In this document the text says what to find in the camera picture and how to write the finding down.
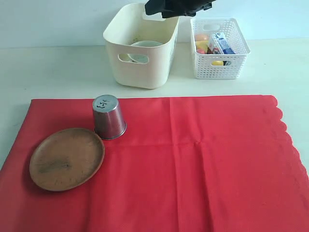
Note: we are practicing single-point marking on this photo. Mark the cream plastic bin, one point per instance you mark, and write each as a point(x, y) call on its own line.
point(131, 25)

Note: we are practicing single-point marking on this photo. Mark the red sausage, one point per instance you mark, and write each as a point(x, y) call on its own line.
point(201, 51)

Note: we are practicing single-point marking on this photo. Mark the blue white milk carton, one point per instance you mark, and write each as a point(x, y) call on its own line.
point(218, 44)

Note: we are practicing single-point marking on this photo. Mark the yellow lemon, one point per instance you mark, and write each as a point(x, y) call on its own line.
point(217, 63)

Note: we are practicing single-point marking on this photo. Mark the yellow cheese block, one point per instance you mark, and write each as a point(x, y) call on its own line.
point(202, 45)

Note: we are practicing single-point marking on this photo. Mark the upturned steel cup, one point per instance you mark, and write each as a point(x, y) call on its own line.
point(108, 119)

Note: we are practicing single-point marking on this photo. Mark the brown egg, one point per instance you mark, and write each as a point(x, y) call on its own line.
point(201, 37)

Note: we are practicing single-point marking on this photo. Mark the round brown wooden plate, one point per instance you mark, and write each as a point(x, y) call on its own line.
point(66, 159)

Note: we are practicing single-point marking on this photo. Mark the white ceramic bowl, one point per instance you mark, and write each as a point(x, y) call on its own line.
point(139, 58)

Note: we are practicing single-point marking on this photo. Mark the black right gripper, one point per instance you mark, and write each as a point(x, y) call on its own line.
point(176, 8)

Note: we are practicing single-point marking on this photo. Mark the white perforated plastic basket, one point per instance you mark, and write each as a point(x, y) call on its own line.
point(232, 63)

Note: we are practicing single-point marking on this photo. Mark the red table cloth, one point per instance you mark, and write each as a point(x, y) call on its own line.
point(187, 164)

